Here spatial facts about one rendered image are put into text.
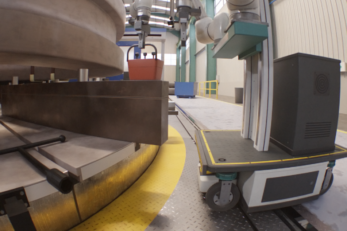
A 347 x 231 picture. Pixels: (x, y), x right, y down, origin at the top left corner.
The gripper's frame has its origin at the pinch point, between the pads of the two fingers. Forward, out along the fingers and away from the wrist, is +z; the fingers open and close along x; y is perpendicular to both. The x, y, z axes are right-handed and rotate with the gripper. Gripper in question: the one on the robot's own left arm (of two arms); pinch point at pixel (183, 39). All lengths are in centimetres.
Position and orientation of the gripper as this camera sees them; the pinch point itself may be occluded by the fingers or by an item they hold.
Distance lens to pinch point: 95.3
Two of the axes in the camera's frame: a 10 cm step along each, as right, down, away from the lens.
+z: -0.2, 10.0, 0.8
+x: -0.6, 0.8, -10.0
